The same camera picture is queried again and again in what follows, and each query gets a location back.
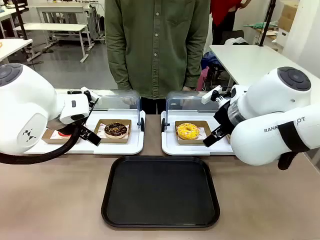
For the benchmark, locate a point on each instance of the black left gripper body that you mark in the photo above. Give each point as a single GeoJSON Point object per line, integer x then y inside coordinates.
{"type": "Point", "coordinates": [66, 127]}

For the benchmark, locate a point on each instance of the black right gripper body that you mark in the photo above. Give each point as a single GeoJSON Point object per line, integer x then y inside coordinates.
{"type": "Point", "coordinates": [223, 117]}

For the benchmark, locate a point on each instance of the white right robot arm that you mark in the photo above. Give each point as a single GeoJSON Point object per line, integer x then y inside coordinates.
{"type": "Point", "coordinates": [262, 145]}

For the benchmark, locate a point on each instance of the person's left forearm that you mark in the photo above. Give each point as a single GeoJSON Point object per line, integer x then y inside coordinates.
{"type": "Point", "coordinates": [196, 70]}

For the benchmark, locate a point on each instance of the person's right forearm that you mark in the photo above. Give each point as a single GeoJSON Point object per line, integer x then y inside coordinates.
{"type": "Point", "coordinates": [118, 72]}

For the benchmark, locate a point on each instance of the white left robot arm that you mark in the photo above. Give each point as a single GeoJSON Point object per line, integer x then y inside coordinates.
{"type": "Point", "coordinates": [25, 105]}

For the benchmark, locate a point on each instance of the red glazed donut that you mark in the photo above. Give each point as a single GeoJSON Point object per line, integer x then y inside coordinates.
{"type": "Point", "coordinates": [63, 135]}

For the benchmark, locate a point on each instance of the brown cardboard donut box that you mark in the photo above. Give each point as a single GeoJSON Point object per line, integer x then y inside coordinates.
{"type": "Point", "coordinates": [112, 141]}
{"type": "Point", "coordinates": [228, 139]}
{"type": "Point", "coordinates": [190, 142]}
{"type": "Point", "coordinates": [50, 140]}

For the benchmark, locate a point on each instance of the chocolate donut with nuts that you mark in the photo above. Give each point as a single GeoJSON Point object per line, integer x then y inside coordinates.
{"type": "Point", "coordinates": [110, 131]}

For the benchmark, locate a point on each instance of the yellow sprinkled donut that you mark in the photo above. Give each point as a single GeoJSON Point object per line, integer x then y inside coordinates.
{"type": "Point", "coordinates": [183, 132]}

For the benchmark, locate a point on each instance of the black plastic serving tray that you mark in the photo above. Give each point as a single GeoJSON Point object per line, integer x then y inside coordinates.
{"type": "Point", "coordinates": [160, 192]}

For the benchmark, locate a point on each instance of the person's left hand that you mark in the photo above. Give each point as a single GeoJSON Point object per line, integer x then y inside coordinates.
{"type": "Point", "coordinates": [188, 88]}

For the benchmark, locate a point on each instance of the person's right hand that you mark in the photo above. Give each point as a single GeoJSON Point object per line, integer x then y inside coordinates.
{"type": "Point", "coordinates": [129, 102]}

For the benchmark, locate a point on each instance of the white printed paper liner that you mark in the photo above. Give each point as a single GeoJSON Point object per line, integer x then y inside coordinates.
{"type": "Point", "coordinates": [202, 132]}
{"type": "Point", "coordinates": [100, 131]}

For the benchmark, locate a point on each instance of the white display case base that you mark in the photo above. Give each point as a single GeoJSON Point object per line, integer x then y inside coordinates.
{"type": "Point", "coordinates": [117, 148]}
{"type": "Point", "coordinates": [172, 147]}

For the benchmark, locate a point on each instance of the clear display case lid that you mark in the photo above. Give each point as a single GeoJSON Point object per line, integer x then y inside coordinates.
{"type": "Point", "coordinates": [185, 102]}
{"type": "Point", "coordinates": [115, 100]}

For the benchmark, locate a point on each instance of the blue and pink clothes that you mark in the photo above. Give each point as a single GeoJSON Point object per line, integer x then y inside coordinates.
{"type": "Point", "coordinates": [206, 62]}

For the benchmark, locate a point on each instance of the large white table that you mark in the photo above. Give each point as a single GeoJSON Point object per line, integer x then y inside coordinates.
{"type": "Point", "coordinates": [250, 60]}

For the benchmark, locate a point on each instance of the white plastic bag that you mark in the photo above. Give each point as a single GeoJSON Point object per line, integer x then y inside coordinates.
{"type": "Point", "coordinates": [237, 41]}

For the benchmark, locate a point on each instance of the black office chair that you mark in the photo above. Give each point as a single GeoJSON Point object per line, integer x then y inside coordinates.
{"type": "Point", "coordinates": [232, 33]}

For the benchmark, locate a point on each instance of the white desk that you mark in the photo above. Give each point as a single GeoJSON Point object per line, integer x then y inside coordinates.
{"type": "Point", "coordinates": [62, 8]}
{"type": "Point", "coordinates": [50, 27]}
{"type": "Point", "coordinates": [12, 46]}

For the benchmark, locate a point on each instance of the green item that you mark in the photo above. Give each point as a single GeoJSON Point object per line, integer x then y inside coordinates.
{"type": "Point", "coordinates": [256, 25]}

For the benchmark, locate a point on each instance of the person in green shirt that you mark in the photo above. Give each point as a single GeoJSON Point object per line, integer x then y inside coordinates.
{"type": "Point", "coordinates": [157, 45]}

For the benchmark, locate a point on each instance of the white storage box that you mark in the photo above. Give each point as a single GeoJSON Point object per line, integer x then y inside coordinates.
{"type": "Point", "coordinates": [283, 36]}

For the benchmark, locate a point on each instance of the black tripod pole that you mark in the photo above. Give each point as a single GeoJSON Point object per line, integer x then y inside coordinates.
{"type": "Point", "coordinates": [267, 25]}

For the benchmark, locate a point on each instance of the person in red top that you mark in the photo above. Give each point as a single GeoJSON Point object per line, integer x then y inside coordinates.
{"type": "Point", "coordinates": [222, 10]}

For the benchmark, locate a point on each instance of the black stand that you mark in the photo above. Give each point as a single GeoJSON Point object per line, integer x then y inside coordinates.
{"type": "Point", "coordinates": [21, 22]}

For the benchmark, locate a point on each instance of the large cardboard box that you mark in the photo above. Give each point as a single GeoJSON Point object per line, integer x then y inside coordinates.
{"type": "Point", "coordinates": [287, 15]}

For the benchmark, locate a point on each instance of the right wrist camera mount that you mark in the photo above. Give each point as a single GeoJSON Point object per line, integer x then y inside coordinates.
{"type": "Point", "coordinates": [211, 96]}

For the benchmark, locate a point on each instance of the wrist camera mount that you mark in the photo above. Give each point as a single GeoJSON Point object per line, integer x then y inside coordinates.
{"type": "Point", "coordinates": [90, 94]}
{"type": "Point", "coordinates": [211, 96]}

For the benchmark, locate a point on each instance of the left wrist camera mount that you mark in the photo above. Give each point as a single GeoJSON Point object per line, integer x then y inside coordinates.
{"type": "Point", "coordinates": [90, 94]}

